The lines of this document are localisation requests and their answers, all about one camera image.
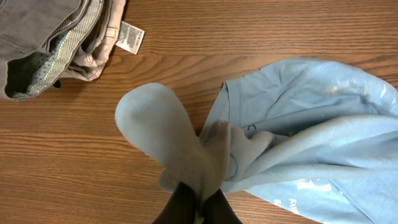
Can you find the beige folded garment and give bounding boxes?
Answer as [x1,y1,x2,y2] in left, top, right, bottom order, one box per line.
[60,0,145,82]

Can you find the grey folded shorts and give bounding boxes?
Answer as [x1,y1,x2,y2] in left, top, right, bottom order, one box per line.
[1,0,111,101]

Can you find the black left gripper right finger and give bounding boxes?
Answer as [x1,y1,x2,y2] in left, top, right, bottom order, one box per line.
[202,189,242,224]

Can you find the light blue t-shirt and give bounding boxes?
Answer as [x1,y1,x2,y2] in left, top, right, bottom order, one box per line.
[115,58,397,223]

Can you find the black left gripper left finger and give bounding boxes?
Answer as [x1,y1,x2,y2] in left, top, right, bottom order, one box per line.
[152,182,195,224]

